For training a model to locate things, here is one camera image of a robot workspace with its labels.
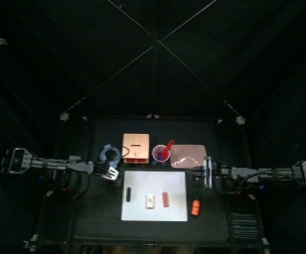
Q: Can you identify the wooden box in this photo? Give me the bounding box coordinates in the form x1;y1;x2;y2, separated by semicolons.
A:
121;132;151;165

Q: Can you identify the red toy spoon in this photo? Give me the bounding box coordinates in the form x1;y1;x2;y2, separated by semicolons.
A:
162;139;176;154

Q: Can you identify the red toy stick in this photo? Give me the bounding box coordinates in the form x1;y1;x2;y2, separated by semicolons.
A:
161;191;170;208

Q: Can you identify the white cutting board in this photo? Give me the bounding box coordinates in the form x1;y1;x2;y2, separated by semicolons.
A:
119;170;189;222

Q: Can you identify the light blue ring-shaped toy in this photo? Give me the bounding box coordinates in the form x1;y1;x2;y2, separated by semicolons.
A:
98;144;122;167

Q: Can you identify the pink plastic cup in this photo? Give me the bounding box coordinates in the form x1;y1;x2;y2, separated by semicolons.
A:
150;144;173;165

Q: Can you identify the orange toy carrot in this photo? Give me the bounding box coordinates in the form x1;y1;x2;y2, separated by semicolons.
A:
190;190;204;217

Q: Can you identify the pink square plate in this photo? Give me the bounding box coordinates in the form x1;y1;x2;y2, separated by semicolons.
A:
169;144;208;170

